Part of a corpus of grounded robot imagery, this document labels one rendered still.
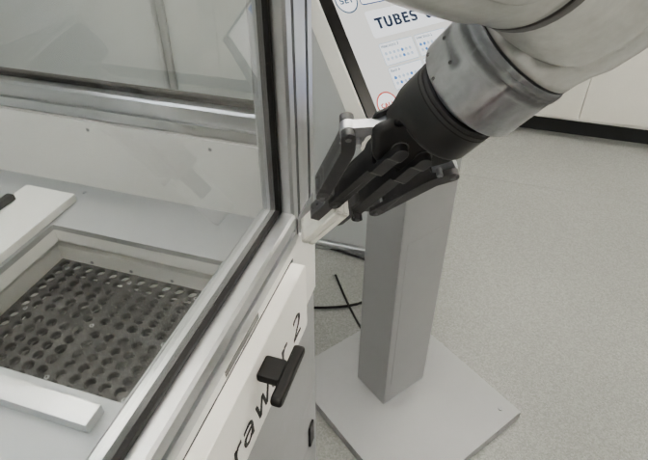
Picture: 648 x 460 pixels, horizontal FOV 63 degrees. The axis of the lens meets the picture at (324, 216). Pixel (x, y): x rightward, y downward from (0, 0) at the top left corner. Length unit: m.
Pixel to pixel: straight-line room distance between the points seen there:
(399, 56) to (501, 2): 0.63
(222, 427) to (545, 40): 0.40
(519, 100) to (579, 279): 1.85
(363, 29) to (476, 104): 0.50
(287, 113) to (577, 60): 0.30
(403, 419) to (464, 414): 0.17
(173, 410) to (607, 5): 0.39
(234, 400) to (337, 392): 1.10
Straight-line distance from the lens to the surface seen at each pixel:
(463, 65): 0.37
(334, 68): 0.84
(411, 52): 0.90
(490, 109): 0.38
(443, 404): 1.63
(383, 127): 0.42
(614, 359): 1.96
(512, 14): 0.28
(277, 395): 0.54
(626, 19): 0.33
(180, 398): 0.46
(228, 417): 0.52
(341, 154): 0.44
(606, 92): 3.08
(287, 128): 0.56
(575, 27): 0.32
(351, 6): 0.87
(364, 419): 1.57
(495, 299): 2.00
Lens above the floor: 1.36
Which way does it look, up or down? 36 degrees down
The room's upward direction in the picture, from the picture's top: straight up
